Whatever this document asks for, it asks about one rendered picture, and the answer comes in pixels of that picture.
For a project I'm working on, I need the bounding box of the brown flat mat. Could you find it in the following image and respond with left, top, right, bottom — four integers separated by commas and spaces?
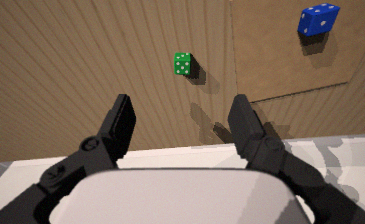
230, 0, 365, 102

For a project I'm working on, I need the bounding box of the blue die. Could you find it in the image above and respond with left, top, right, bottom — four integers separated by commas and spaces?
297, 3, 340, 37

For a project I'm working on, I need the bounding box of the green die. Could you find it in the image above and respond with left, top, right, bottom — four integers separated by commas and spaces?
174, 53, 191, 75

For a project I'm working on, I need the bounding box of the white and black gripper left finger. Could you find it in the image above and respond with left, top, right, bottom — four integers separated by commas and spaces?
0, 94, 136, 224

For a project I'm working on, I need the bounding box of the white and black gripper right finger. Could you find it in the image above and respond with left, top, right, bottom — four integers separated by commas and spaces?
228, 94, 365, 224

